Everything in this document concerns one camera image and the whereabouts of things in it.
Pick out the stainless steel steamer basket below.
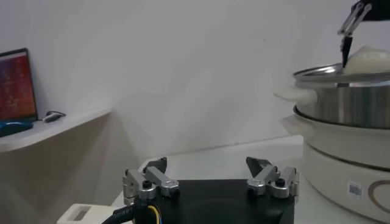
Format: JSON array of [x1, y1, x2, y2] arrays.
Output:
[[274, 62, 390, 130]]

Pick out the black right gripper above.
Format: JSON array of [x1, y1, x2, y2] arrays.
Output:
[[337, 0, 390, 68]]

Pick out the small black device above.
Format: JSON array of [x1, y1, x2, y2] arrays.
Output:
[[41, 114, 62, 124]]

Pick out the glass lid with white handle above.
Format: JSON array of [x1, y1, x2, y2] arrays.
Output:
[[56, 203, 135, 224]]

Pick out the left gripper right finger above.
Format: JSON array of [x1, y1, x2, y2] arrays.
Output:
[[246, 156, 299, 200]]

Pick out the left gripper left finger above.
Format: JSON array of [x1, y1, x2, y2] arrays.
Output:
[[122, 156, 180, 201]]

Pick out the blue computer mouse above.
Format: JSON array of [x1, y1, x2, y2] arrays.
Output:
[[0, 120, 34, 138]]

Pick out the black laptop red screen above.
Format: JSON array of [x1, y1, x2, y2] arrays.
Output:
[[0, 47, 39, 122]]

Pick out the white side desk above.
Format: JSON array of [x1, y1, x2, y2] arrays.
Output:
[[0, 108, 112, 153]]

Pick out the white steamed baozi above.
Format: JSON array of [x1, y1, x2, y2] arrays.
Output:
[[342, 46, 390, 75]]

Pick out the white electric cooker pot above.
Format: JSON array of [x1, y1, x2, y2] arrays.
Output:
[[280, 106, 390, 224]]

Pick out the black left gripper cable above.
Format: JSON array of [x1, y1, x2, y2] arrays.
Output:
[[102, 197, 162, 224]]

